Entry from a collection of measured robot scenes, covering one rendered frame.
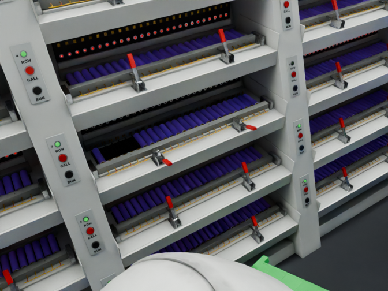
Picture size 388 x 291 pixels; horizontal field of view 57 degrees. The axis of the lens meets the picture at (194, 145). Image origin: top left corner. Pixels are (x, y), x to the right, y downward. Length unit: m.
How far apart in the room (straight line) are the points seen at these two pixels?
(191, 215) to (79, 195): 0.35
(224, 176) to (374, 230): 0.67
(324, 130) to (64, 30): 0.95
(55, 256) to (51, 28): 0.57
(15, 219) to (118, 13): 0.52
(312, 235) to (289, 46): 0.69
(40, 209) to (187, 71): 0.50
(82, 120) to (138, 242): 0.38
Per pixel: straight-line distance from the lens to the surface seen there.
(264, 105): 1.14
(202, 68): 0.98
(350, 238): 1.52
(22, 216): 0.93
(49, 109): 0.84
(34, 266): 1.04
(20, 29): 0.83
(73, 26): 0.85
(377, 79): 1.46
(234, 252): 1.23
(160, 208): 1.07
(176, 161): 0.96
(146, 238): 1.04
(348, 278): 1.36
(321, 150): 1.34
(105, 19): 0.87
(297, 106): 1.17
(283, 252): 1.41
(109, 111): 0.87
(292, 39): 1.13
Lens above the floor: 0.93
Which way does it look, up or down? 21 degrees down
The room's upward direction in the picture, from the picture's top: 13 degrees counter-clockwise
